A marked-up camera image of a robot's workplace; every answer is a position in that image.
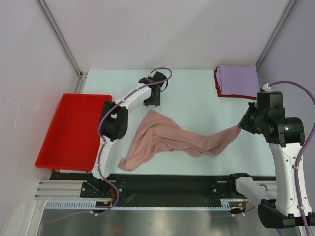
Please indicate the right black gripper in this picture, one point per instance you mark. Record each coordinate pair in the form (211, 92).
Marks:
(247, 119)

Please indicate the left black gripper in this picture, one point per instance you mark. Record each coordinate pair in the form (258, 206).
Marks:
(156, 102)

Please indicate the pink t shirt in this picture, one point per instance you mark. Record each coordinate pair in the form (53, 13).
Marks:
(158, 133)

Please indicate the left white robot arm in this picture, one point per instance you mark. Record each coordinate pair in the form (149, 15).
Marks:
(113, 126)

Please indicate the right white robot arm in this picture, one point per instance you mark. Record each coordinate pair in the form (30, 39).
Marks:
(289, 206)

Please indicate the folded lilac t shirt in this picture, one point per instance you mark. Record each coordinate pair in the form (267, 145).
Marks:
(238, 80)

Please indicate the folded red t shirt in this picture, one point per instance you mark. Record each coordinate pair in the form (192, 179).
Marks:
(237, 96)

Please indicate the folded orange t shirt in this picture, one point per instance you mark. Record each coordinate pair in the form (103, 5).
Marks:
(217, 77)

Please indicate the red plastic bin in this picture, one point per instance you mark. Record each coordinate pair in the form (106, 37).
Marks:
(72, 141)

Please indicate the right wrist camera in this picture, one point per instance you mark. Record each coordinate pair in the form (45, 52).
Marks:
(270, 103)

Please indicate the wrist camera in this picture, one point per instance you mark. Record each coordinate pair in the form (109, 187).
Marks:
(270, 103)
(157, 77)

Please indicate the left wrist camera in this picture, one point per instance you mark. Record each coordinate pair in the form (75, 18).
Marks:
(157, 77)

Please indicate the white cable duct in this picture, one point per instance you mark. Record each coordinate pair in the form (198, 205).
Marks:
(224, 205)

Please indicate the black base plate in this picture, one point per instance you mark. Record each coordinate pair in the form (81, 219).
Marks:
(161, 190)

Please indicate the aluminium frame rail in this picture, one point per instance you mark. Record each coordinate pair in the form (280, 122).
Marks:
(59, 189)

